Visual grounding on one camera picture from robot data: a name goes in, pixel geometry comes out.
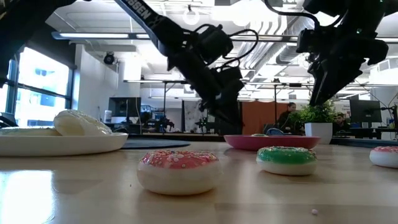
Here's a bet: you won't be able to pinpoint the background office desk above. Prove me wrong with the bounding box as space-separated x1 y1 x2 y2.
331 126 398 141

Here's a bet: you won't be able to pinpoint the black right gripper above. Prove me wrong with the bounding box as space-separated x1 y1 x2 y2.
308 18 389 107

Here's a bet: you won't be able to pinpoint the large glass window wall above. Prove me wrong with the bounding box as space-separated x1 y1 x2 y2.
0 46 75 128

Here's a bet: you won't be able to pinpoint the white glazed donut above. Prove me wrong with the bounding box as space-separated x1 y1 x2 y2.
53 109 113 136

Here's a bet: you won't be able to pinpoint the person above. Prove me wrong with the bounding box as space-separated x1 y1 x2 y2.
331 111 352 135
276 101 299 134

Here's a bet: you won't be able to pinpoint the ring ceiling light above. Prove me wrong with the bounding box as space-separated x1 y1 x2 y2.
182 9 200 26

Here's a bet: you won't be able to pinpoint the dark computer monitor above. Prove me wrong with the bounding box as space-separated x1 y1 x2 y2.
108 96 142 118
349 99 382 124

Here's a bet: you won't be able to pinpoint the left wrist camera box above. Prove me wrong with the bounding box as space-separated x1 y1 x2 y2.
194 24 234 65

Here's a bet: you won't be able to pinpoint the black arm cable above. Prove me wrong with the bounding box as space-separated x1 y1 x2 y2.
263 0 322 30
194 23 259 71

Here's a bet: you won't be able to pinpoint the white round plate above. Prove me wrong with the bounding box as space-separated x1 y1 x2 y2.
0 133 129 157

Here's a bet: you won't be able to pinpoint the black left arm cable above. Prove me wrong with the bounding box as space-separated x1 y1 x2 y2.
194 23 259 71

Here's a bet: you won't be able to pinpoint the white ceiling ducts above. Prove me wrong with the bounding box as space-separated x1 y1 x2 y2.
239 15 312 71

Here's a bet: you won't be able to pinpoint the black security camera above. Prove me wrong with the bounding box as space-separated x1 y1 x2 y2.
103 52 118 65

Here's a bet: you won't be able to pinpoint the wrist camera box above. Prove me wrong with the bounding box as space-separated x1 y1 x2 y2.
295 27 324 54
194 24 234 65

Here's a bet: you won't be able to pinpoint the black table frame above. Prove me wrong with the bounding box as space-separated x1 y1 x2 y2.
127 133 226 142

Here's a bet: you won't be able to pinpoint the pink frosted donut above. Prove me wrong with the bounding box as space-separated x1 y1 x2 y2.
136 149 223 196

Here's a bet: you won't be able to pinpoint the long ceiling light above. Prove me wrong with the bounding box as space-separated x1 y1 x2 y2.
51 30 150 40

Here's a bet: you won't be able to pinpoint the pink sprinkled white donut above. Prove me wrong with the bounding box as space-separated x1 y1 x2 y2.
369 146 398 169

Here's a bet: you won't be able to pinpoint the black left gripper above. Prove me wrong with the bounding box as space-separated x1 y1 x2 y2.
167 46 246 127

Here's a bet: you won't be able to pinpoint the pink round plate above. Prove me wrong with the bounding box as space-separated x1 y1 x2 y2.
223 134 322 152

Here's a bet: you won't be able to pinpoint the green plant in white pot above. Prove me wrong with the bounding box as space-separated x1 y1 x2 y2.
289 101 338 145

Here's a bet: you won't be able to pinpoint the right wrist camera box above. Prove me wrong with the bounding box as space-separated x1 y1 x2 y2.
295 27 324 54

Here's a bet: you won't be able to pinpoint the dark woven round placemat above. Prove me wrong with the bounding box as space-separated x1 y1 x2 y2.
120 138 192 150

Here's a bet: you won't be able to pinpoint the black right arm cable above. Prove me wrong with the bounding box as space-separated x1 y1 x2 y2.
263 0 322 30

